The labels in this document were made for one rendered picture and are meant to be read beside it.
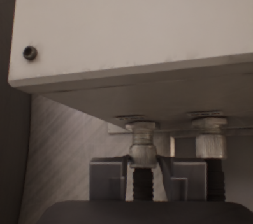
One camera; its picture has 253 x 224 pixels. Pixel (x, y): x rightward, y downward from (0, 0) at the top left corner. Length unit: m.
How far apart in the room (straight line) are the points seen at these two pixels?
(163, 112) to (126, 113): 0.02
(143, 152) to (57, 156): 0.08
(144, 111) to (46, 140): 0.11
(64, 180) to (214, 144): 0.11
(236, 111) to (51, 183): 0.14
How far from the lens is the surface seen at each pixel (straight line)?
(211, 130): 0.17
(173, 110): 0.15
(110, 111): 0.15
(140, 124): 0.18
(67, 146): 0.24
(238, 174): 0.21
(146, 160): 0.18
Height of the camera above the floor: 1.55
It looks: 5 degrees down
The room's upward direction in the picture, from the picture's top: 44 degrees clockwise
